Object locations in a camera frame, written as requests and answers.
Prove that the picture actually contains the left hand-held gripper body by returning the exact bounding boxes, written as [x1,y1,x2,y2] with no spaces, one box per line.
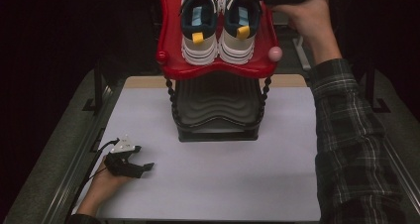
[104,134,145,179]

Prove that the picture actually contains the white and navy sneaker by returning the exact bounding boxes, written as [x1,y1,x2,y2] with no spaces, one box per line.
[218,0,263,65]
[179,0,221,66]

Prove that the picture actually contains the red and black shoe rack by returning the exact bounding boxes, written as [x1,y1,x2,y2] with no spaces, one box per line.
[156,0,284,143]

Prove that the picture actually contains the person's left hand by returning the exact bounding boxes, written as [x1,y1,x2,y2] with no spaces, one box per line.
[91,156,134,193]

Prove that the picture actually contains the person's right hand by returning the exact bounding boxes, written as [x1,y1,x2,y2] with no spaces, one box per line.
[269,0,336,45]

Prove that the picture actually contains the pale grey table mat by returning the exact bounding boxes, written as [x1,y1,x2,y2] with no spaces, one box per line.
[71,86,322,222]

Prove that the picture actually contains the white metal desk leg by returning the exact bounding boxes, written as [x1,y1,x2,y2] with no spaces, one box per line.
[291,35,313,71]

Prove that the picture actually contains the black metal stand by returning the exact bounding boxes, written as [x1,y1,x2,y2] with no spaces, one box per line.
[81,60,107,115]
[362,59,391,117]

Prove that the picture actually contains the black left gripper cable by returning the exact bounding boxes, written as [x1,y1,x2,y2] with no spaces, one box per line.
[66,138,121,218]

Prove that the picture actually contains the grey metal table rail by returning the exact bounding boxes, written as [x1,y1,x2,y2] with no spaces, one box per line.
[356,84,420,217]
[41,84,115,224]

